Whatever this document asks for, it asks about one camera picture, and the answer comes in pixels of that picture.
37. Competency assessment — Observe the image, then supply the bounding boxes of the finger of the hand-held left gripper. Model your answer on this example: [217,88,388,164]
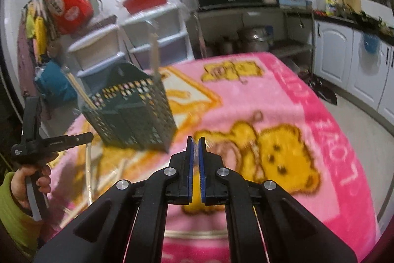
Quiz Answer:
[46,132,94,153]

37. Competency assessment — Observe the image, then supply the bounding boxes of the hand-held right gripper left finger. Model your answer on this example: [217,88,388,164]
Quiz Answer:
[32,136,194,263]

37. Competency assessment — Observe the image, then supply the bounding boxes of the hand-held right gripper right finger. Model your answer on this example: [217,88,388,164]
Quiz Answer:
[198,136,358,263]

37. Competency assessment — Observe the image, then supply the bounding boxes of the wooden chopsticks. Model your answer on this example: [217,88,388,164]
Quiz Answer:
[149,32,161,82]
[66,72,97,109]
[85,143,93,205]
[92,158,128,193]

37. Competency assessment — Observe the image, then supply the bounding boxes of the dark green utensil basket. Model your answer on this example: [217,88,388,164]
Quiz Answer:
[81,62,178,150]

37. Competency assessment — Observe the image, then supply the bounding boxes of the person's left forearm green sleeve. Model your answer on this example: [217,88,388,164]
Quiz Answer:
[0,172,42,259]

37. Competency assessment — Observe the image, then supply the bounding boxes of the person's left hand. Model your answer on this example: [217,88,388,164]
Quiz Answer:
[10,155,60,210]

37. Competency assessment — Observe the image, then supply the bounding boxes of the teal bag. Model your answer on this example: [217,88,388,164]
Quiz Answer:
[34,61,78,101]

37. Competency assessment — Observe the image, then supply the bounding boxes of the beige plastic drawer unit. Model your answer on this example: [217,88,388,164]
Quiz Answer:
[66,15,127,79]

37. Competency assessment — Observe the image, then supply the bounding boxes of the pink printed bear blanket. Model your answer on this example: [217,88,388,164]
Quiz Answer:
[46,52,379,263]

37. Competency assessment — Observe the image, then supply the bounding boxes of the yellow hanging cloths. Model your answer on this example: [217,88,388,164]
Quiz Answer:
[25,9,49,58]

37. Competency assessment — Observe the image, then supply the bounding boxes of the grey plastic drawer unit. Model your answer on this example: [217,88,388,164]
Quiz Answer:
[118,2,190,69]

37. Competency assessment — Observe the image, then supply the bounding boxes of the red shopping bag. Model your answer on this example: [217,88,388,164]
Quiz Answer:
[36,0,94,35]

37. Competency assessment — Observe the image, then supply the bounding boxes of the steel cooking pot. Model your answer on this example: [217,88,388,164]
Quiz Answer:
[237,27,272,53]

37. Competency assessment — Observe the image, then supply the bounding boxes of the black dustpan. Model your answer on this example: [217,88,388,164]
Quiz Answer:
[309,75,338,105]

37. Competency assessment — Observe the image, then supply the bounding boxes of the metal shelf rack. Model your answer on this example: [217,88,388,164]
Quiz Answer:
[186,2,316,74]

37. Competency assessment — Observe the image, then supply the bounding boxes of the white kitchen cabinets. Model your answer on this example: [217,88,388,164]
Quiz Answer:
[314,19,394,119]

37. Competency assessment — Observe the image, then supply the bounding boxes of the blue hanging bag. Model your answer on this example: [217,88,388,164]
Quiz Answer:
[363,33,381,54]

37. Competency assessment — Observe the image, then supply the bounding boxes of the black kitchen countertop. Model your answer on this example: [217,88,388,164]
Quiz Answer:
[314,10,394,37]

